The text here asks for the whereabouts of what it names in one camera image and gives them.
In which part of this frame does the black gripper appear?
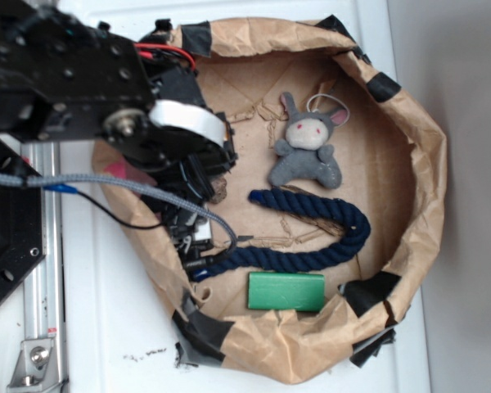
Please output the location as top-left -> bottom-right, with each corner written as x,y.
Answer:
145,112 -> 237,273

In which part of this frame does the brown rough rock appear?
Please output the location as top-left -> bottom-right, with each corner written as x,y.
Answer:
210,176 -> 227,204

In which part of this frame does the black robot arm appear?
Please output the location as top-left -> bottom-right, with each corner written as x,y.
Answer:
0,1 -> 237,272

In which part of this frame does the grey plush bunny toy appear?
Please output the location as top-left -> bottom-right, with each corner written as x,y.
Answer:
268,92 -> 350,189

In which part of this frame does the green rectangular block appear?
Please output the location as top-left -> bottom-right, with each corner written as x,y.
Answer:
247,272 -> 325,312

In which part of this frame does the dark blue twisted rope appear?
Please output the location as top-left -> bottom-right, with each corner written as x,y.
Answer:
191,188 -> 372,281

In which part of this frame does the thin black wire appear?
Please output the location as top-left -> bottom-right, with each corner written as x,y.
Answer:
43,184 -> 167,230

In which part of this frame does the brown paper bag enclosure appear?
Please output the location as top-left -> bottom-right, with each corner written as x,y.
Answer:
103,16 -> 447,384

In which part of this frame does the grey braided cable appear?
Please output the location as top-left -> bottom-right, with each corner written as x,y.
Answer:
0,170 -> 238,251

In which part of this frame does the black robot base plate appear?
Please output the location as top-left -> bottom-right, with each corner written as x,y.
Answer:
0,137 -> 47,315

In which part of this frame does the aluminium extrusion rail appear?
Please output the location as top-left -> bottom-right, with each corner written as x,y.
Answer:
19,141 -> 68,393

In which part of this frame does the metal corner bracket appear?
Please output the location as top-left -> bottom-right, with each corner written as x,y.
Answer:
7,338 -> 61,392

